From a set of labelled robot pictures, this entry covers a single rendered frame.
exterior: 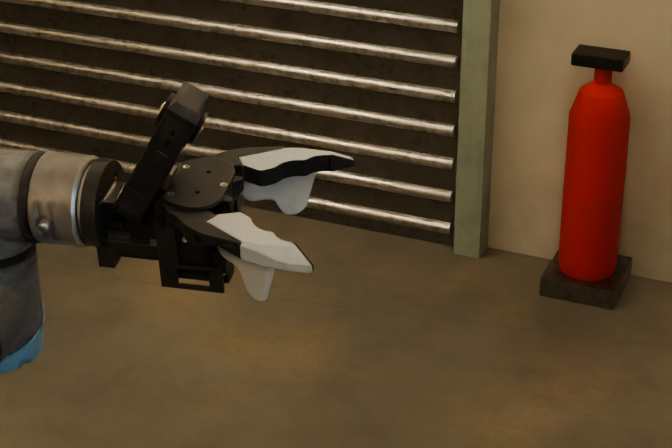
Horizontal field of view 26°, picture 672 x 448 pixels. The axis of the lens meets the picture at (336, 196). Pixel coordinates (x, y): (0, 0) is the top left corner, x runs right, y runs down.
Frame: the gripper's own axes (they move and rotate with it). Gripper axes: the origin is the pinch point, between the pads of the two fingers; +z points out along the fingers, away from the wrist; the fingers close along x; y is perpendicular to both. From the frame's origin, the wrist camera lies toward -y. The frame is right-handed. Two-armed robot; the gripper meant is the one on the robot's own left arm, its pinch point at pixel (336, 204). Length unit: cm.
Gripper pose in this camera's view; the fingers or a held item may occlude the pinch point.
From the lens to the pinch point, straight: 112.6
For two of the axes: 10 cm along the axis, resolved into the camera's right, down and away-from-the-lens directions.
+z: 9.8, 1.0, -1.9
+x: -2.1, 5.4, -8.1
